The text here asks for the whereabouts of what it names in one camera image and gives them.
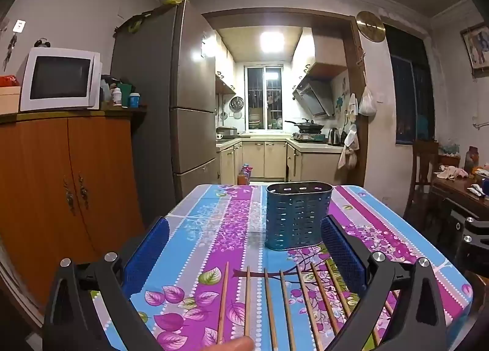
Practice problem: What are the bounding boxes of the hanging kitchen towels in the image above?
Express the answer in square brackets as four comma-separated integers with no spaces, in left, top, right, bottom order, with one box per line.
[338,124,360,171]

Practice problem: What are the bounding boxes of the bunch of wooden chopsticks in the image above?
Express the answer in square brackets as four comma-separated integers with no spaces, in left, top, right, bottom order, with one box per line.
[216,261,394,351]

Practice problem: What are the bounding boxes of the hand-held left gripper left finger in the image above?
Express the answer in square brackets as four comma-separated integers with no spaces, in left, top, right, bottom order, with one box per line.
[42,216,171,351]

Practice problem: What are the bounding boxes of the beige kitchen base cabinets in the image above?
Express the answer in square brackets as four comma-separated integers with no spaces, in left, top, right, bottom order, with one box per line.
[216,139,344,186]

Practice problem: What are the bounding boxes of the hanging metal strainers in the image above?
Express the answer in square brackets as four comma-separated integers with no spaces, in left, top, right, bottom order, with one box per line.
[229,96,245,120]

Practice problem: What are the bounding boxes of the green plastic container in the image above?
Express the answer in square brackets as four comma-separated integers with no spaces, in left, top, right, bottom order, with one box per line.
[116,83,135,105]

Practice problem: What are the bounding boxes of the cluttered wooden side table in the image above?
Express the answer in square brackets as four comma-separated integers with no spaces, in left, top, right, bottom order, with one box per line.
[431,173,489,233]

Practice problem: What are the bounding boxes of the pink cloth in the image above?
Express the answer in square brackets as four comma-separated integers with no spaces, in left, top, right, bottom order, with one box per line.
[436,165,469,180]

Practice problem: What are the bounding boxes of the round gold wall clock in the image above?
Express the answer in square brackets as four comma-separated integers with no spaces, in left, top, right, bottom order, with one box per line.
[356,11,386,43]

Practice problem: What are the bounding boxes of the hanging wall ornament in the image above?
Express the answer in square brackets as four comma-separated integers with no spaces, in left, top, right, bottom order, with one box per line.
[3,34,17,71]

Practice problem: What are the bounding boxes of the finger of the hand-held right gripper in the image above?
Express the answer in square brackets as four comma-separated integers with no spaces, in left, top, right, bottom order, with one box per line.
[460,216,489,271]

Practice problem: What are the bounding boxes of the gas stove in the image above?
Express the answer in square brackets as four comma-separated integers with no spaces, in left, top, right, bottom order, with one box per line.
[292,132,328,144]

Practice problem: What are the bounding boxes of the orange wooden cabinet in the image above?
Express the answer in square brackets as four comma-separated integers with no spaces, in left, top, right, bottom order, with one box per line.
[0,105,148,311]

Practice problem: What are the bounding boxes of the person's left hand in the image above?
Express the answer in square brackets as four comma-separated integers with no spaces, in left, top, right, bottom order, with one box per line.
[214,337,256,351]

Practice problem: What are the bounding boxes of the beige box with red bag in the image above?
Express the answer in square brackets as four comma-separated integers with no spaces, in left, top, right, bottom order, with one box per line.
[0,75,21,115]

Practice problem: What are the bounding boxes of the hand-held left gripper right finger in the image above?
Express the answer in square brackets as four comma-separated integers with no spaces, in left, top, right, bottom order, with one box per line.
[320,215,447,351]

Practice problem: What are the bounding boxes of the dark curtained window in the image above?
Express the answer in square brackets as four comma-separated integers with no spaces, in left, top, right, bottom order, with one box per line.
[384,24,437,145]

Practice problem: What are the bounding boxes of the blue perforated utensil holder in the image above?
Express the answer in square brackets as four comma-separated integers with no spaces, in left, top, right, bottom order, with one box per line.
[265,182,334,251]

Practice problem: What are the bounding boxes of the barred kitchen window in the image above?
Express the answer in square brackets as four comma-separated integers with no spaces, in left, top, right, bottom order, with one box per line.
[245,65,284,131]

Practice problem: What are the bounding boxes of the steel range hood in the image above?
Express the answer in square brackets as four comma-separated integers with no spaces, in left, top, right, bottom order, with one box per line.
[292,78,334,119]

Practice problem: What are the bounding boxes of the beige kitchen wall cabinet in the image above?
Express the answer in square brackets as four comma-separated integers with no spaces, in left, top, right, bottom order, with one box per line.
[215,29,237,95]
[292,28,349,77]

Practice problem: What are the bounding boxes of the white microwave oven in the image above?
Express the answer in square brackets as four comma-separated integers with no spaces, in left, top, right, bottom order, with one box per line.
[20,47,103,113]

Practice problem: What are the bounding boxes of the kitchen ceiling light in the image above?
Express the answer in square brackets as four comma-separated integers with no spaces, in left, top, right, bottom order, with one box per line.
[260,32,285,54]

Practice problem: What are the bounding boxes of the black wok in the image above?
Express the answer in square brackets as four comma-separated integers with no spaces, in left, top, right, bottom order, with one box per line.
[285,119,325,133]

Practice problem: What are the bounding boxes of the hanging white plastic bag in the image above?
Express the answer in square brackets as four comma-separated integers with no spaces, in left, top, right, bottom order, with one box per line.
[358,85,378,116]

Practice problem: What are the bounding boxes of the framed wall picture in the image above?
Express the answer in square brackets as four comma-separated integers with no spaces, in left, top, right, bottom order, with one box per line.
[459,23,489,77]

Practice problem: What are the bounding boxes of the grey refrigerator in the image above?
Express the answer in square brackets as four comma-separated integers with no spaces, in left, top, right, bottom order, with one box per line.
[110,0,221,204]

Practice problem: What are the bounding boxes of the brown wooden chair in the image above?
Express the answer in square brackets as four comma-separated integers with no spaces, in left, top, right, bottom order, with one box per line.
[404,140,441,220]

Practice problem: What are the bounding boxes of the floral striped tablecloth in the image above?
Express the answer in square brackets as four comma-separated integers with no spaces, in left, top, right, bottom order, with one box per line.
[92,183,474,351]

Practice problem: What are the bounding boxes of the bottles on kitchen floor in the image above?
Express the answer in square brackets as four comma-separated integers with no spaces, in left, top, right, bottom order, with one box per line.
[237,164,253,186]

